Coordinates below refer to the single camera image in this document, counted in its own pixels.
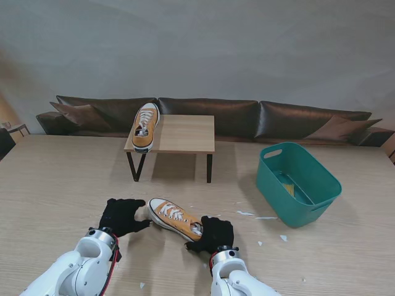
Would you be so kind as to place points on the brown leather sofa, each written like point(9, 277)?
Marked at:
point(231, 108)

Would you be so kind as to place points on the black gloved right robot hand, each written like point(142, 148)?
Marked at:
point(216, 234)

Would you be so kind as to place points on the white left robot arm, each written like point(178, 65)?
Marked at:
point(77, 268)

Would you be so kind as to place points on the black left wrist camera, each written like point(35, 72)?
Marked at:
point(119, 254)

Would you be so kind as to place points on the green plastic basin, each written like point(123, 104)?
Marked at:
point(308, 172)

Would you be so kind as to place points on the wooden hand brush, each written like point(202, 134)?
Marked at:
point(289, 188)

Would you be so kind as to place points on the brown leather cushion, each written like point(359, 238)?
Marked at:
point(339, 128)
point(81, 112)

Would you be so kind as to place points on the long white paper scrap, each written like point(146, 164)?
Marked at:
point(267, 218)

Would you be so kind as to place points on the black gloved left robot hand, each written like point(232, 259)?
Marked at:
point(120, 216)

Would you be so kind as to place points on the yellow canvas sneaker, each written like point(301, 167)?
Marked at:
point(172, 216)
point(145, 129)

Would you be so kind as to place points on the light wooden furniture edge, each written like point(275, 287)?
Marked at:
point(390, 151)

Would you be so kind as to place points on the small wooden black-legged table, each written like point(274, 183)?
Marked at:
point(185, 132)

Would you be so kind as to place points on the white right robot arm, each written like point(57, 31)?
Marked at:
point(234, 274)

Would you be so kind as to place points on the light wooden side table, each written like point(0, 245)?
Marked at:
point(17, 127)

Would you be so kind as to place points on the dark chair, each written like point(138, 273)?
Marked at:
point(4, 143)

